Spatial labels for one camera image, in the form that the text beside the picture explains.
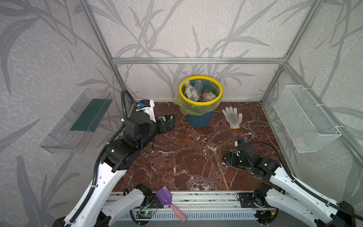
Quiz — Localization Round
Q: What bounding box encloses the square clear bottle blue cap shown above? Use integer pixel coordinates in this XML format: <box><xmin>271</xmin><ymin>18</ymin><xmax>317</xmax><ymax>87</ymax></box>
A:
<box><xmin>193</xmin><ymin>79</ymin><xmax>204</xmax><ymax>96</ymax></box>

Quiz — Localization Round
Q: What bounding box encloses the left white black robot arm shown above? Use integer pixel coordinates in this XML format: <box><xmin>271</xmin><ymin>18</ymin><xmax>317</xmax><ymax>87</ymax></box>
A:
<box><xmin>53</xmin><ymin>90</ymin><xmax>175</xmax><ymax>227</ymax></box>

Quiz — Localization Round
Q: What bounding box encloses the white knitted work glove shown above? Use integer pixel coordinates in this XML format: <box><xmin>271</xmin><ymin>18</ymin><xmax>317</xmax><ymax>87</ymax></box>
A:
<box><xmin>222</xmin><ymin>107</ymin><xmax>243</xmax><ymax>130</ymax></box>

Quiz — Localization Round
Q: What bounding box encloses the yellow plastic bin liner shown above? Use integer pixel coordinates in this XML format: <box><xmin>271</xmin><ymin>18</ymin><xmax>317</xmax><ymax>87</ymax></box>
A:
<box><xmin>173</xmin><ymin>75</ymin><xmax>223</xmax><ymax>116</ymax></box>

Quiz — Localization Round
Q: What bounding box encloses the clear acrylic wall shelf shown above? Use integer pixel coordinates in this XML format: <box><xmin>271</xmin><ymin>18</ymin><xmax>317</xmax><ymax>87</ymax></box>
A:
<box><xmin>40</xmin><ymin>88</ymin><xmax>113</xmax><ymax>154</ymax></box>

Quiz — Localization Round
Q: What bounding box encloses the purple scoop with pink handle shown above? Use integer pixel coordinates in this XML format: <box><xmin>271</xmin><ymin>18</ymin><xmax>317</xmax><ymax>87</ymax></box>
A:
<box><xmin>156</xmin><ymin>186</ymin><xmax>187</xmax><ymax>222</ymax></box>

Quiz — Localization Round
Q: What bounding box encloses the teal bin with yellow rim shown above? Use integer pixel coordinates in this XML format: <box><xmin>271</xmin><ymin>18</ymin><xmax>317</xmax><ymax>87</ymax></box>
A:
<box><xmin>179</xmin><ymin>75</ymin><xmax>224</xmax><ymax>129</ymax></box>

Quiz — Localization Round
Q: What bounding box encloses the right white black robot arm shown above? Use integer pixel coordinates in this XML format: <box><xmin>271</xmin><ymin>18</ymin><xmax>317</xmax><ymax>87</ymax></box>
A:
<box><xmin>223</xmin><ymin>140</ymin><xmax>363</xmax><ymax>227</ymax></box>

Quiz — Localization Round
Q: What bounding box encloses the white wire mesh basket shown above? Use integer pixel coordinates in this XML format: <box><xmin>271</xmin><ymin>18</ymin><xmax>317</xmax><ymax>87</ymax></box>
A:
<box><xmin>274</xmin><ymin>85</ymin><xmax>342</xmax><ymax>153</ymax></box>

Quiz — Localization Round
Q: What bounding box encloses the clear bottle green cap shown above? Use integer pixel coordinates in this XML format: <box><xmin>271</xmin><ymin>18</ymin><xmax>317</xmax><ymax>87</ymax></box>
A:
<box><xmin>184</xmin><ymin>80</ymin><xmax>200</xmax><ymax>102</ymax></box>

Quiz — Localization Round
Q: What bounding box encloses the brown coffee bottle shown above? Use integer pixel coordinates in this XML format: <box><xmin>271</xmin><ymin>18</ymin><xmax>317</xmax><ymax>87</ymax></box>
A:
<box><xmin>201</xmin><ymin>91</ymin><xmax>217</xmax><ymax>102</ymax></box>

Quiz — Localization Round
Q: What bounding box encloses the green circuit board with wires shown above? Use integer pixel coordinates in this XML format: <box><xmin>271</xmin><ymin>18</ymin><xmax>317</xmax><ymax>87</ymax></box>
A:
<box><xmin>137</xmin><ymin>210</ymin><xmax>157</xmax><ymax>218</ymax></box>

